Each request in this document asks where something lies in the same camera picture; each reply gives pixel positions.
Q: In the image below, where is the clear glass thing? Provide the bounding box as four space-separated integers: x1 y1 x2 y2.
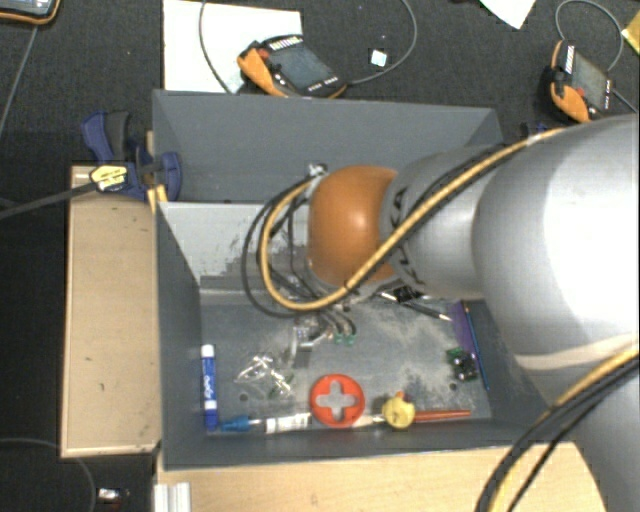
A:
233 351 297 401

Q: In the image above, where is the clear tube with blue cap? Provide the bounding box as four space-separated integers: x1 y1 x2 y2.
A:
219 412 313 435

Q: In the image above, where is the blue and white marker pen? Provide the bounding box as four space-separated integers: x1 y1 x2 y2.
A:
200 343 220 432

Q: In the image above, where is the yellow toy duck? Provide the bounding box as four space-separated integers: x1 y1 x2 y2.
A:
381 390 417 430

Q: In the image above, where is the green circuit board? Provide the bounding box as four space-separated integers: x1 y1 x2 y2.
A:
445 345 480 383

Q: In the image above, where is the orange pencil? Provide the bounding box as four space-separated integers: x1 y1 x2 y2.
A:
355 408 473 427

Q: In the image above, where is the grey metal bin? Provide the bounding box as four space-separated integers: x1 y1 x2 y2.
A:
151 89 551 471

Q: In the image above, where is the pale wood flat board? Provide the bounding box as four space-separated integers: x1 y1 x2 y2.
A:
60 165 163 459

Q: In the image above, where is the red ring with cross hole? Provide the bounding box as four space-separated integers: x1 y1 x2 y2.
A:
308 373 366 429

